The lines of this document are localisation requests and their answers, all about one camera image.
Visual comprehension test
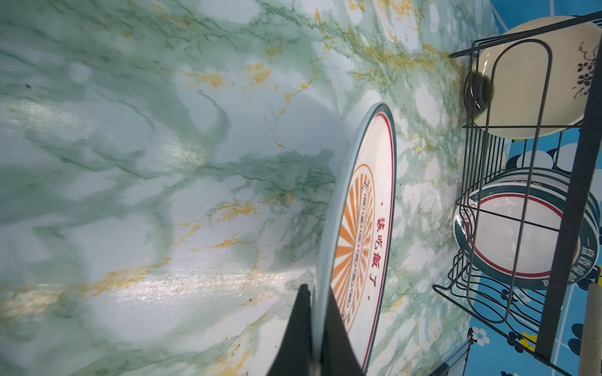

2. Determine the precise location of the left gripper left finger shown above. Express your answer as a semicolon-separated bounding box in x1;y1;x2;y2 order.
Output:
267;284;311;376

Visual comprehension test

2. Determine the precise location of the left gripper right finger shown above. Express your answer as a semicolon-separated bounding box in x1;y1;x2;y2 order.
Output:
321;290;364;376

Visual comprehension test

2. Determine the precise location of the orange sunburst plate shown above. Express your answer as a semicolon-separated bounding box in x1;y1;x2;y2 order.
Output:
311;103;397;374

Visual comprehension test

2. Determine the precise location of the green red rim plate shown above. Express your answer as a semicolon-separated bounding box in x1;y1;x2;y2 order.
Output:
491;168;601;226
452;182;600;291

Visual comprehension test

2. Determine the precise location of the black wire dish rack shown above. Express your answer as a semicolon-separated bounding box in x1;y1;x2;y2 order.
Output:
434;12;601;375

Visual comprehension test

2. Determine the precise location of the cream plate with flower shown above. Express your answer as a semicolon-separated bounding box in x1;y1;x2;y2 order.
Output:
464;22;601;139

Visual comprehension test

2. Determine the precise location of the right wooden rack handle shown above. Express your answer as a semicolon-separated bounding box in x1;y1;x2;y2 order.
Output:
578;283;601;376

